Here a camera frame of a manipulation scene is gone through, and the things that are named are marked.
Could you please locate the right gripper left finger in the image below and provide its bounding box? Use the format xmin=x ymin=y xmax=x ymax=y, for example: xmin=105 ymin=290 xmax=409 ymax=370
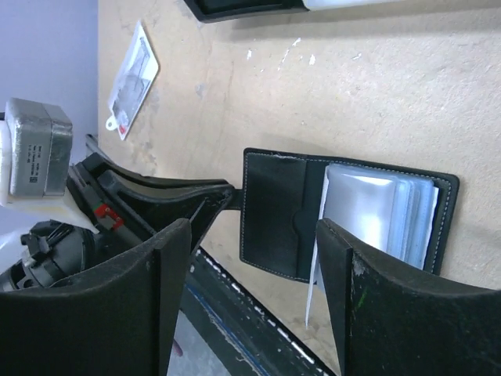
xmin=1 ymin=219 xmax=192 ymax=375

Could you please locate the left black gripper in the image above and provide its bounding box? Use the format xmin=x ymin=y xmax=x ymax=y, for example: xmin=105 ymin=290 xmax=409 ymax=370
xmin=1 ymin=154 xmax=235 ymax=292

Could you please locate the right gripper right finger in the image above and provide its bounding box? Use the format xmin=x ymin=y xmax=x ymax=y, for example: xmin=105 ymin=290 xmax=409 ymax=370
xmin=316 ymin=219 xmax=500 ymax=375

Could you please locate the black leather card holder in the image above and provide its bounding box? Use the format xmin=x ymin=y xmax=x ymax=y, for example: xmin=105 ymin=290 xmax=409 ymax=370
xmin=240 ymin=148 xmax=460 ymax=288

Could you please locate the clear plastic card sleeve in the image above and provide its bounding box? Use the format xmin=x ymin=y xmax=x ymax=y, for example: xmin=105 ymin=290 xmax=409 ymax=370
xmin=105 ymin=21 xmax=160 ymax=141

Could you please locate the black and white organizer tray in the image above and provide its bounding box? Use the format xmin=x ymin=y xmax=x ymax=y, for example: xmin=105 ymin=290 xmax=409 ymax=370
xmin=184 ymin=0 xmax=500 ymax=24

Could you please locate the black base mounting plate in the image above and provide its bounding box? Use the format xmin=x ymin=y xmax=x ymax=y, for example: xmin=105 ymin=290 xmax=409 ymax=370
xmin=168 ymin=249 xmax=333 ymax=376

